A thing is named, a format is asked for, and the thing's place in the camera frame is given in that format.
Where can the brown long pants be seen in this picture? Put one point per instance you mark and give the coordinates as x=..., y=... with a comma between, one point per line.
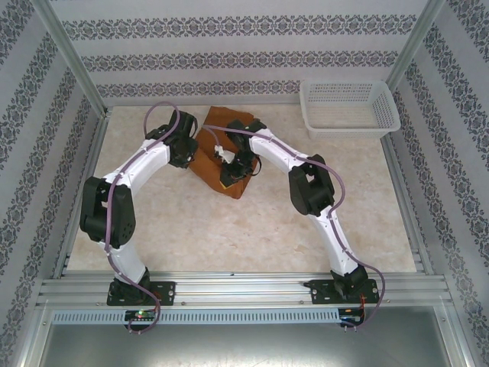
x=206, y=164

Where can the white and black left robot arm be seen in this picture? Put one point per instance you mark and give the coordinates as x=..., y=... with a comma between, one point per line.
x=149, y=156

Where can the white plastic mesh basket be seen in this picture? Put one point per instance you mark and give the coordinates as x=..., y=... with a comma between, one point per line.
x=344, y=114

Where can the small circuit board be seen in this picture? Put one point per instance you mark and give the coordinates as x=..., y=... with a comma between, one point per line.
x=351, y=313
x=139, y=315

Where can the grey metal panel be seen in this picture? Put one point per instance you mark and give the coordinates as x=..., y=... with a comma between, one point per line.
x=244, y=348

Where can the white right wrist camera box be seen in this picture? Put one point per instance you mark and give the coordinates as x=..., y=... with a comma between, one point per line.
x=226, y=156

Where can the aluminium mounting rail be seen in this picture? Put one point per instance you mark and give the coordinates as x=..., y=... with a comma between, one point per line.
x=244, y=286

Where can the aluminium side frame rail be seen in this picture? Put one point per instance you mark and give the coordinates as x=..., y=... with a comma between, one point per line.
x=82, y=191
x=410, y=214

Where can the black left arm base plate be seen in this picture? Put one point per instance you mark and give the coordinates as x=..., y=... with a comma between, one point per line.
x=166, y=292

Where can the aluminium frame post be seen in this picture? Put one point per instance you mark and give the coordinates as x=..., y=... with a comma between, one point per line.
x=72, y=57
x=416, y=42

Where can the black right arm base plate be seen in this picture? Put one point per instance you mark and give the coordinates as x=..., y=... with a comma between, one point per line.
x=322, y=292

